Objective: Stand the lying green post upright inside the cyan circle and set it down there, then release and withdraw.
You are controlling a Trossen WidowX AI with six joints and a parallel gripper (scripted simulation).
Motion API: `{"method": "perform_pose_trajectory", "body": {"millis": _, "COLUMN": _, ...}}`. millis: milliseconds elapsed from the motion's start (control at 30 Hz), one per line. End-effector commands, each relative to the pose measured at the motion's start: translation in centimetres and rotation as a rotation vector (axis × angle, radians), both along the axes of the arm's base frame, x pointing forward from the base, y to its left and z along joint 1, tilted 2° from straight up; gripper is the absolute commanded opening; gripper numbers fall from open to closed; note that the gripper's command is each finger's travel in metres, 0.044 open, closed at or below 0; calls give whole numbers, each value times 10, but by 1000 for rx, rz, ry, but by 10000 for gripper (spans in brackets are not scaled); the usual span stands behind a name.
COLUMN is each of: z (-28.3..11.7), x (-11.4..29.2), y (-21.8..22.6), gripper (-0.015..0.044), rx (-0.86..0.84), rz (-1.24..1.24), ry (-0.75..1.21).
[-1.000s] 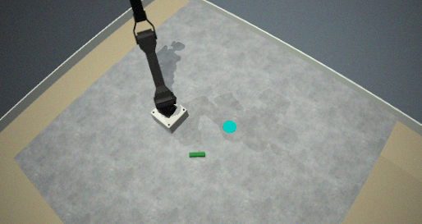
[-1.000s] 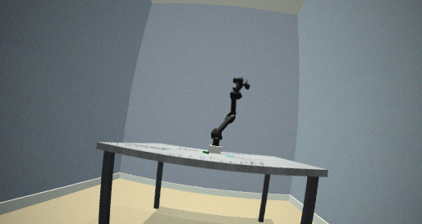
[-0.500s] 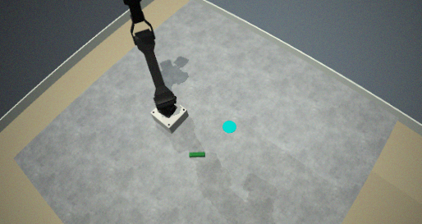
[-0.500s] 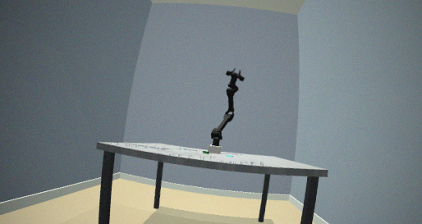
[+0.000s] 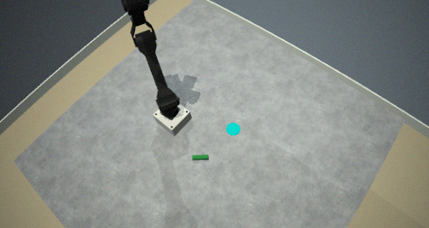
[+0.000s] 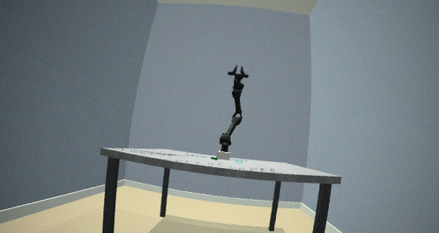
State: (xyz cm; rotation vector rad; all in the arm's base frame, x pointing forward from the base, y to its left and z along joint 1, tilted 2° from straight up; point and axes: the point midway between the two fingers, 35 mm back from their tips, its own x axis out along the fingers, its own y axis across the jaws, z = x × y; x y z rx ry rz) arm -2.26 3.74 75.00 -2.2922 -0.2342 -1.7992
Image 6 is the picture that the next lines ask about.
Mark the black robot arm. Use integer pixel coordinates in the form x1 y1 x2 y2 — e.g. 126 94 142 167
219 74 244 152

